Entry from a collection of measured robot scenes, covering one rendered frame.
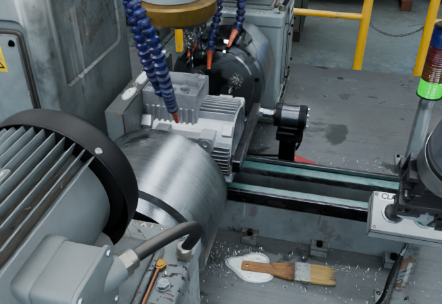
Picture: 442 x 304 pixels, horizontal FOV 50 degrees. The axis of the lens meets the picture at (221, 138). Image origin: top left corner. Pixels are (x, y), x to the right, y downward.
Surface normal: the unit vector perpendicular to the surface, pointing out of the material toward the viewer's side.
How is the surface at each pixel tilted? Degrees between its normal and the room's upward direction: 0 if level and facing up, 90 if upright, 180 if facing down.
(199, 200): 54
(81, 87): 90
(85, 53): 90
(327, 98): 0
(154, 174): 17
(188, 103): 90
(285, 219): 90
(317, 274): 2
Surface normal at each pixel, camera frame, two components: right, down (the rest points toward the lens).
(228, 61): -0.23, 0.54
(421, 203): -0.12, -0.41
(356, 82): 0.00, -0.83
